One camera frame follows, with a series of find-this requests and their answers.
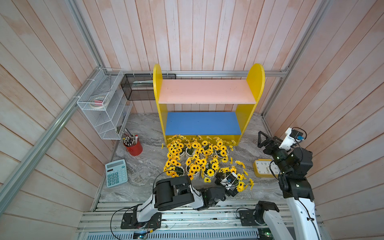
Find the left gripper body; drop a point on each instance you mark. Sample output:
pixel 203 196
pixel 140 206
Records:
pixel 231 192

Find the sunflower pot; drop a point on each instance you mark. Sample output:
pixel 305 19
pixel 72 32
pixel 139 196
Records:
pixel 239 168
pixel 204 148
pixel 210 169
pixel 173 168
pixel 222 148
pixel 190 149
pixel 195 167
pixel 176 146

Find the tape roll in rack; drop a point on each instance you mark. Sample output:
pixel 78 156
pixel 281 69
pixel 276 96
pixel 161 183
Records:
pixel 99 102

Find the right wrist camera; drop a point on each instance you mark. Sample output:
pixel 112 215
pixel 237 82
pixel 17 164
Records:
pixel 293 136

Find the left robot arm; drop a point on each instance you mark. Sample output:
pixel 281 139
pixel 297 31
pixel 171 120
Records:
pixel 171 193

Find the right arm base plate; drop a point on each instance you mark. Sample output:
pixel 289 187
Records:
pixel 250 218

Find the light blue calculator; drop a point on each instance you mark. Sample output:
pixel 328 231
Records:
pixel 116 173

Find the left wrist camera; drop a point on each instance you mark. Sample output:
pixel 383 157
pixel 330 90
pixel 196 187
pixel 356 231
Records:
pixel 231 178

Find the red pen holder cup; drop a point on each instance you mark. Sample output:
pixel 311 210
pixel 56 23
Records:
pixel 132 143

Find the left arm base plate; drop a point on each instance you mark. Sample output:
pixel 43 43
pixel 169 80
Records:
pixel 130 222

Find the yellow two-tier shelf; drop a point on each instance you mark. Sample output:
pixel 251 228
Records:
pixel 228 126

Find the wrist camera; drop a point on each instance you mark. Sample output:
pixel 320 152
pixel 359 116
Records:
pixel 293 136
pixel 231 178

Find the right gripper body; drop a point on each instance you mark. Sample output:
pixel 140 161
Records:
pixel 275 152

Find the white wire mesh rack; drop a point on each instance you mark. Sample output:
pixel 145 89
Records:
pixel 109 123

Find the black mesh basket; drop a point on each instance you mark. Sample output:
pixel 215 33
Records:
pixel 138 87

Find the yellow alarm clock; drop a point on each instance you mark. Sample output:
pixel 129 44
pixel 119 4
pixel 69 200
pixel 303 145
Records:
pixel 264 168

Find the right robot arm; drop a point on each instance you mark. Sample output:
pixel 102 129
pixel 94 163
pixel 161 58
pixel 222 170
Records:
pixel 293 163

